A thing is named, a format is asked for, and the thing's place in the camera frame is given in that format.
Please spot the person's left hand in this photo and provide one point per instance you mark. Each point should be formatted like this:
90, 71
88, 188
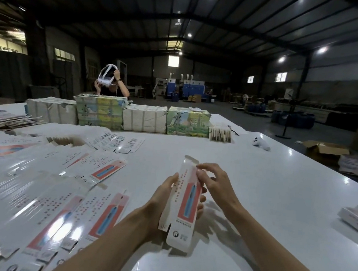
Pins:
155, 208

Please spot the person's right hand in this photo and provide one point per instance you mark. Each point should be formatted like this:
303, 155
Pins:
221, 189

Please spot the toothbrush carton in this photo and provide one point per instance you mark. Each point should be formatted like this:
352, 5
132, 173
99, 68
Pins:
183, 220

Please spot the pile of carton blanks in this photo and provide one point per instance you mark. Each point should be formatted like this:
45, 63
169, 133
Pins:
33, 185

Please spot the person's right forearm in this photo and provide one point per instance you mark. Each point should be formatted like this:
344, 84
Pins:
286, 266

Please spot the person's left forearm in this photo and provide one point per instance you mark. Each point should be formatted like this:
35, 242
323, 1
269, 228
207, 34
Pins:
103, 250

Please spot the small beige card stack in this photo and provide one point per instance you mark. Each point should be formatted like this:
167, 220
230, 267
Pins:
220, 135

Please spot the small black tool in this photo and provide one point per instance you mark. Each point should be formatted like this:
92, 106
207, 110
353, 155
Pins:
233, 130

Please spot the small white object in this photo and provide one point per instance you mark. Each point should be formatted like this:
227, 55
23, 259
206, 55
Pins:
261, 143

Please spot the green printed carton bundle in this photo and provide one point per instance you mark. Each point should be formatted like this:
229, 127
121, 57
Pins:
188, 122

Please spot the row of white cartons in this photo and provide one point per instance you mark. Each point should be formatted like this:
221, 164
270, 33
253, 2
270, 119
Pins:
51, 111
144, 119

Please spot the black floor stand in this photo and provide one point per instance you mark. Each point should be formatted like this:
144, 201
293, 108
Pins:
292, 120

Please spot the blue bins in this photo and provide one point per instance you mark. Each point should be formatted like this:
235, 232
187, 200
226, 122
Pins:
294, 119

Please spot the blue machine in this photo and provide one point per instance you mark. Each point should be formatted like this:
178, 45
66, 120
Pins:
190, 90

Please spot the open cardboard box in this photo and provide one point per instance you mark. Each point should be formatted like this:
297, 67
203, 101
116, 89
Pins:
326, 153

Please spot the green yellow carton bundle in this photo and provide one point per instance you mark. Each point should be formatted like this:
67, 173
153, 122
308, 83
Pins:
100, 111

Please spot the white plastic bags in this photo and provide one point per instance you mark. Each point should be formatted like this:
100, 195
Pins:
351, 164

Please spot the square bright window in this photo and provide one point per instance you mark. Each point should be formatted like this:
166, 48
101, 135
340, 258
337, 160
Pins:
173, 61

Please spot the white headset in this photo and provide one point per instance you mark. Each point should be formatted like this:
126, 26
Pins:
107, 76

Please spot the grey crate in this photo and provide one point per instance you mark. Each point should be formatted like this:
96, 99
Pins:
44, 92

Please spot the pile of grey flat sheets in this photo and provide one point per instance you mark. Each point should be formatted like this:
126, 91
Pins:
5, 120

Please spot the dark grey cabinet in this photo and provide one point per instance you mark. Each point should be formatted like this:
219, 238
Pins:
8, 74

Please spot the small wall window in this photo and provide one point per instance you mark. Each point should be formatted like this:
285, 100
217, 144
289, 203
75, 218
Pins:
250, 79

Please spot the double wall window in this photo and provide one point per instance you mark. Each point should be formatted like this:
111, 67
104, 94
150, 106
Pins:
281, 76

